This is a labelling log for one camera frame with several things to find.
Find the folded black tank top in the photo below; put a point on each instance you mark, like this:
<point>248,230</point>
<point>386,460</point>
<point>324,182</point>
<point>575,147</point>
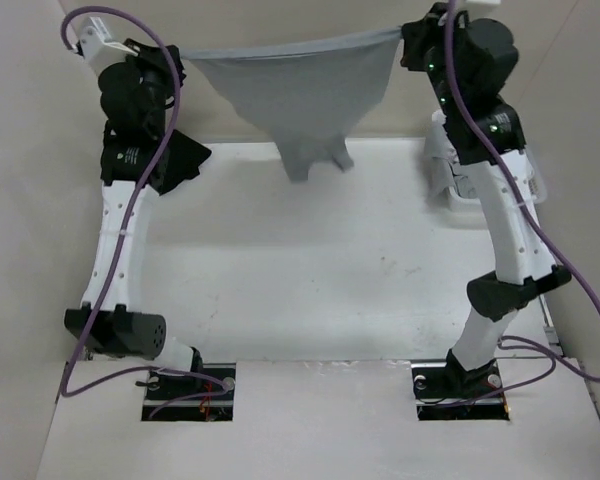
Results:
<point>180,162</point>

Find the grey tank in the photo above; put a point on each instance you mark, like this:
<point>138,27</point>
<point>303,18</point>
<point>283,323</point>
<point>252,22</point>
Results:
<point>306,96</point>
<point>463,185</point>

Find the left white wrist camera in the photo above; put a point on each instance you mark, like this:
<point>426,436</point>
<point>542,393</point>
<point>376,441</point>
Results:
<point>98,47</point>

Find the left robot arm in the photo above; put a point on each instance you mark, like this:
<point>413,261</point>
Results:
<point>142,159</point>

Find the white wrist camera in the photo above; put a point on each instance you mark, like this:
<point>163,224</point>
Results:
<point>482,4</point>
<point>98,47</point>

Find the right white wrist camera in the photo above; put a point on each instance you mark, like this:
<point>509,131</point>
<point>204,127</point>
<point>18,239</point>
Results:
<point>482,4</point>

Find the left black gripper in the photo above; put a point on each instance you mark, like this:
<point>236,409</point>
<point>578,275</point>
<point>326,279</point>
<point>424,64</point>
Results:
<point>153,58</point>

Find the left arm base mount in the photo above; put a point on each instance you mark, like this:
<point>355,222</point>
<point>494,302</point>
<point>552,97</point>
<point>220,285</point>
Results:
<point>169,398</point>

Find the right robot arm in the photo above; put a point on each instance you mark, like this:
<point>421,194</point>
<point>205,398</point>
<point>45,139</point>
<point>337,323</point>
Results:
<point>468,61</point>

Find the grey cloth over basket rim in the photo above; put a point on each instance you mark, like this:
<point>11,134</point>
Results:
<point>439,155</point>

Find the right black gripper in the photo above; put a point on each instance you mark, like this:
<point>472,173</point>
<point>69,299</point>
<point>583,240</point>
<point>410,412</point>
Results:
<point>420,33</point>

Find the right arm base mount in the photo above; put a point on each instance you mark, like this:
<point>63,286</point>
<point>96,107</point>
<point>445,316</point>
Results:
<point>438,399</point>

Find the grey tank top in basket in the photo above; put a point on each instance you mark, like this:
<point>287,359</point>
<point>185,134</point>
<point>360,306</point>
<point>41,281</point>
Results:
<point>463,185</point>

